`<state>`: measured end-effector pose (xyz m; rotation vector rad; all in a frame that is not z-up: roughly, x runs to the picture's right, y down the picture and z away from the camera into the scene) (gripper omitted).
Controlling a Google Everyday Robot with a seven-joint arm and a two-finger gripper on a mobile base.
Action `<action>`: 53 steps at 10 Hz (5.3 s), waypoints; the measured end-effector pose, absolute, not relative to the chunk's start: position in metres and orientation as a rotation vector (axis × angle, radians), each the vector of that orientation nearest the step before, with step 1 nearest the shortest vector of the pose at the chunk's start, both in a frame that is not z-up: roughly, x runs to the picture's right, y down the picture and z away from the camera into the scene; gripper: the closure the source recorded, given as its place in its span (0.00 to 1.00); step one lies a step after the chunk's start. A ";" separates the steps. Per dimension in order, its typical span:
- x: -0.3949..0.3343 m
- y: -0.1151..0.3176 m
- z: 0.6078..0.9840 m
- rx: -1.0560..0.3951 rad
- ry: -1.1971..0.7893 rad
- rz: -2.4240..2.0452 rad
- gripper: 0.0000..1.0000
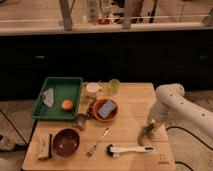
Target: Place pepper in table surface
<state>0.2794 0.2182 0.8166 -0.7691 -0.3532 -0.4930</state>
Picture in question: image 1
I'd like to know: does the orange bowl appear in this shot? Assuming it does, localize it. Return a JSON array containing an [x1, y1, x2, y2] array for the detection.
[[92, 99, 118, 122]]

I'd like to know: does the orange fruit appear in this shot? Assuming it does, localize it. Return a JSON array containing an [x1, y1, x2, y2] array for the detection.
[[61, 99, 73, 111]]

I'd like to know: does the wooden block with black edge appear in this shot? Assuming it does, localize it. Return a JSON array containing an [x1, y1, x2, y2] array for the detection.
[[37, 133, 52, 160]]

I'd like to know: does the black cable on floor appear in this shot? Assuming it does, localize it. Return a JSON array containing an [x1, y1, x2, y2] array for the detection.
[[165, 125, 213, 152]]

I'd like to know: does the green translucent cup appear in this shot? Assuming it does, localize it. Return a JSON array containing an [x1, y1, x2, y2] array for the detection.
[[109, 79, 120, 94]]

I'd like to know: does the white handled brush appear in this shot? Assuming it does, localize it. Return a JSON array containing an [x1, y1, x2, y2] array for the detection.
[[106, 144, 154, 157]]

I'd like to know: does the small metal cup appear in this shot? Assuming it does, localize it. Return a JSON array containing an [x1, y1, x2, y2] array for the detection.
[[73, 114, 87, 130]]

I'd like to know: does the white small cup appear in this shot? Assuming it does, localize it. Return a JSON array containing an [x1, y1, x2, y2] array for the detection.
[[86, 83, 100, 98]]

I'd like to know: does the grey cloth piece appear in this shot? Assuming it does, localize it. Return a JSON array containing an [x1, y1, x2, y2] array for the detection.
[[42, 88, 54, 107]]

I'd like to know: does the green pepper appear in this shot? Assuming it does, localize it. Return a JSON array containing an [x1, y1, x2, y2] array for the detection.
[[137, 123, 154, 146]]

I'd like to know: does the dark maroon bowl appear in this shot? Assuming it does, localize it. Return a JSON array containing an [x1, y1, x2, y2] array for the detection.
[[53, 128, 80, 157]]

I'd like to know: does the dark grape bunch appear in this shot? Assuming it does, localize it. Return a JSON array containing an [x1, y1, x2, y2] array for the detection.
[[86, 100, 97, 120]]

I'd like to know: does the green plastic tray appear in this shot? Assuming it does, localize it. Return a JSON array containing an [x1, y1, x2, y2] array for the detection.
[[32, 77, 83, 121]]

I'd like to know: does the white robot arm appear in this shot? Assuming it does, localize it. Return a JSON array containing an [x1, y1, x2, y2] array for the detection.
[[147, 83, 213, 139]]

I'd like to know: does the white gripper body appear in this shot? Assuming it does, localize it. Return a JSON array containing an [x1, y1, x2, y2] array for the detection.
[[146, 101, 167, 130]]

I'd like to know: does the blue sponge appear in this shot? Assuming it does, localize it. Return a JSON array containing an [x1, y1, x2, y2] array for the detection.
[[98, 100, 116, 119]]

